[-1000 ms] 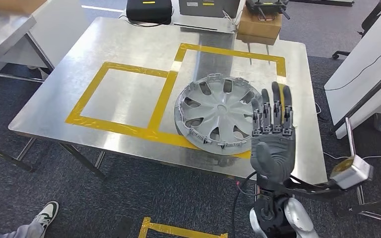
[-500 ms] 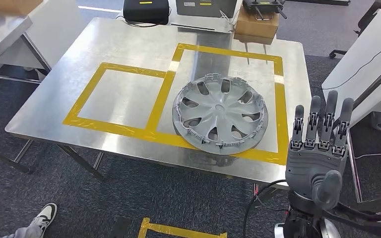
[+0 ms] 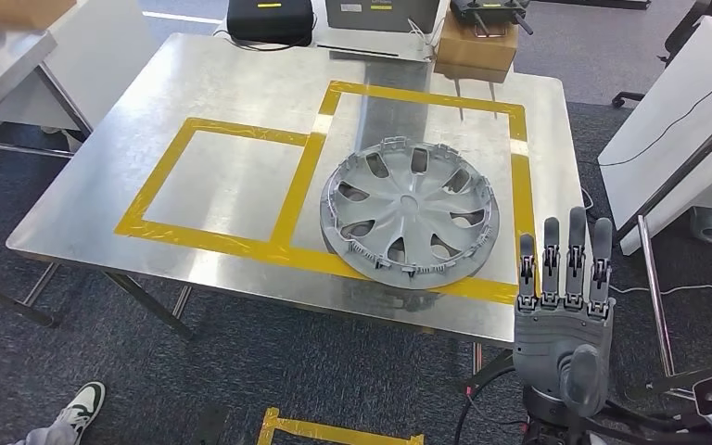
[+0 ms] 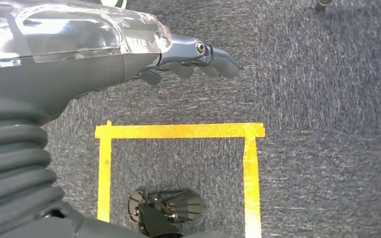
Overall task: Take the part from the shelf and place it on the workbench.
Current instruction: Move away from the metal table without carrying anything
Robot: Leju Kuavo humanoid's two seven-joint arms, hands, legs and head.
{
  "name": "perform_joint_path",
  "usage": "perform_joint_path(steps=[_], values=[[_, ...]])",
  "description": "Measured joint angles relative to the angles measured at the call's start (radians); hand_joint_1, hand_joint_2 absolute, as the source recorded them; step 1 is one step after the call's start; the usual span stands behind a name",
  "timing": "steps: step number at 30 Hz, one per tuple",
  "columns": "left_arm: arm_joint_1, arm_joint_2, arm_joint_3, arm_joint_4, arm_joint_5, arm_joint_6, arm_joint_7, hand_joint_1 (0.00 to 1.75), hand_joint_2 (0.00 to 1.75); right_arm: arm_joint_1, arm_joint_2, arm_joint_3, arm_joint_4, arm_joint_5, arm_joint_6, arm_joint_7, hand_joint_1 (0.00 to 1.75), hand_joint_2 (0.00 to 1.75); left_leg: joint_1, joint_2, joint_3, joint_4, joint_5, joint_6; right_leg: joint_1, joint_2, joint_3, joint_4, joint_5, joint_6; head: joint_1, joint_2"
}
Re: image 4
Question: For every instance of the yellow floor tape square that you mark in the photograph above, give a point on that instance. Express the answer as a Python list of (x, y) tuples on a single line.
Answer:
[(177, 130)]

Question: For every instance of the black robot foot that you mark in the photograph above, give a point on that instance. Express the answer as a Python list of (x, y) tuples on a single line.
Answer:
[(174, 205)]

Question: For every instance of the person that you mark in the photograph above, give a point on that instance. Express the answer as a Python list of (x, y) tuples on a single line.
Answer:
[(111, 2)]

